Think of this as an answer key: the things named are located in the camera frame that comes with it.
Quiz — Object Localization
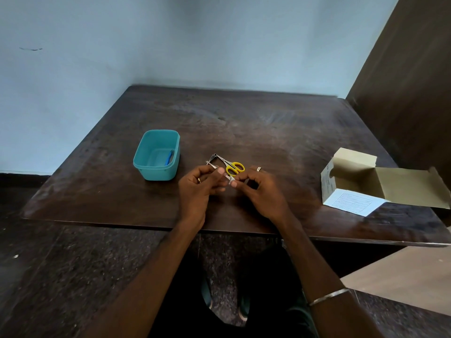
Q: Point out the person's right hand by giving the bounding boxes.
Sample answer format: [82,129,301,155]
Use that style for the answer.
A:
[231,166,297,226]

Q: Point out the beige board surface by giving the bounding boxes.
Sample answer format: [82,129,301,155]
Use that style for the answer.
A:
[340,246,451,316]

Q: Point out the person's right foot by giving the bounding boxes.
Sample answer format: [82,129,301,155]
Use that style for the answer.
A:
[238,295,251,323]

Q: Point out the person's left hand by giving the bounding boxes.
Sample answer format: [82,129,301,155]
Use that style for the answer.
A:
[177,164,235,232]

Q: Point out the teal plastic container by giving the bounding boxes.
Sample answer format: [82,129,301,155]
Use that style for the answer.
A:
[132,129,181,181]

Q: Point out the yellow handled scissors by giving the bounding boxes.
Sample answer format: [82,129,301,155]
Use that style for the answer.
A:
[218,155,246,177]

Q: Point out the person's left foot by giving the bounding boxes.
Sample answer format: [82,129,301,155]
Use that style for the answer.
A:
[201,277,214,311]

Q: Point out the person's left forearm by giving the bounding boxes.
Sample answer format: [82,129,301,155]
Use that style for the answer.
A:
[83,221,200,338]

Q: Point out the blue tools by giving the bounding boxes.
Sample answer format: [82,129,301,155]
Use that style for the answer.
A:
[206,161,236,185]

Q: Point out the person's right forearm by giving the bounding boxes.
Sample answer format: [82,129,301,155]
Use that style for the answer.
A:
[281,215,385,338]

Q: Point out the person's foot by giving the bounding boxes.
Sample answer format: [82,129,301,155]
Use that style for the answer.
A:
[201,277,214,311]
[238,295,251,323]

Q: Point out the silver bracelet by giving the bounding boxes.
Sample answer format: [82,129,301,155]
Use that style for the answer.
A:
[308,288,351,307]

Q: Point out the brown wooden cabinet panel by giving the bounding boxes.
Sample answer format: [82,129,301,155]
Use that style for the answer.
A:
[346,0,451,180]

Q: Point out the white cardboard box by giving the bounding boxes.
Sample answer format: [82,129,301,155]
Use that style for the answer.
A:
[320,147,451,218]

